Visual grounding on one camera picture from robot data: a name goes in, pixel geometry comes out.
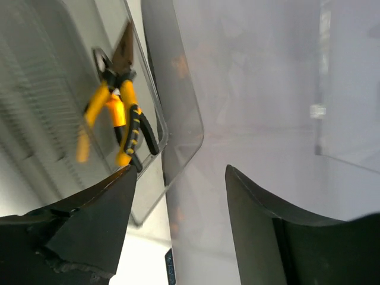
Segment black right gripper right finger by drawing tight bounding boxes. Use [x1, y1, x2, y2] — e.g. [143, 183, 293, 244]
[225, 165, 379, 284]

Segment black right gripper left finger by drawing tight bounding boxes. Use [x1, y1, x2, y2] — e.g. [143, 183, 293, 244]
[1, 166, 137, 284]

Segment orange black pliers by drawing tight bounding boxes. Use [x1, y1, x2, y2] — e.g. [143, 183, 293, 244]
[106, 66, 159, 173]

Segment yellow needle-nose pliers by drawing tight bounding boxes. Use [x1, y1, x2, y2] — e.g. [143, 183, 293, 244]
[77, 21, 142, 167]

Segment clear plastic drawer organizer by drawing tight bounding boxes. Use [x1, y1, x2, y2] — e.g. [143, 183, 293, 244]
[0, 0, 380, 226]

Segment blue label right corner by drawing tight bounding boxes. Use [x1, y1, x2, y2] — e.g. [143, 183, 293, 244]
[164, 248, 176, 285]

